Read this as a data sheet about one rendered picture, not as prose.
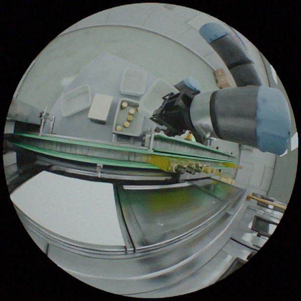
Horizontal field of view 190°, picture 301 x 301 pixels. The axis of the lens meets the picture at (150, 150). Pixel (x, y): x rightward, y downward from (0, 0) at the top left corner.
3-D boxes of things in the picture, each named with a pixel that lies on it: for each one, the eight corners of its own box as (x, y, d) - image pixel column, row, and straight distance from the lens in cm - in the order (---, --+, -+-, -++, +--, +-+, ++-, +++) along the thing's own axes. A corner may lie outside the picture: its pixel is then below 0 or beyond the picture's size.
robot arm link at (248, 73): (256, 67, 29) (255, 59, 18) (271, 113, 30) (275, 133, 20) (234, 72, 30) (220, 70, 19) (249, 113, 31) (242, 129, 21)
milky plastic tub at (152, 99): (150, 84, 48) (159, 75, 41) (184, 112, 53) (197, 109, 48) (130, 113, 39) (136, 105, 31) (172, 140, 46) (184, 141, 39)
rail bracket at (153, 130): (142, 149, 55) (152, 152, 44) (147, 120, 57) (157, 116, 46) (147, 150, 57) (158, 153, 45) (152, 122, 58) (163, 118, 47)
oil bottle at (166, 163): (149, 162, 59) (169, 174, 41) (150, 153, 58) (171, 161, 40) (157, 163, 61) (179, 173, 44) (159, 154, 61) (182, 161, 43)
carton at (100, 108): (90, 119, 69) (87, 117, 62) (96, 97, 73) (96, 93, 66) (106, 122, 67) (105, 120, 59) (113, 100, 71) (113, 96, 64)
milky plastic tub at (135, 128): (111, 133, 65) (112, 132, 57) (118, 101, 70) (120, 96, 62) (137, 137, 68) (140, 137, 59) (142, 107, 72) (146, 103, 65)
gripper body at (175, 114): (161, 96, 28) (190, 81, 18) (183, 115, 31) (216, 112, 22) (147, 119, 25) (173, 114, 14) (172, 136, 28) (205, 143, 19)
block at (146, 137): (139, 145, 62) (143, 146, 55) (142, 131, 63) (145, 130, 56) (144, 146, 63) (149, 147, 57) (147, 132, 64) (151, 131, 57)
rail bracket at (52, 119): (52, 136, 78) (33, 136, 61) (56, 112, 79) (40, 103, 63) (56, 137, 75) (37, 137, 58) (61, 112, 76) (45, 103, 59)
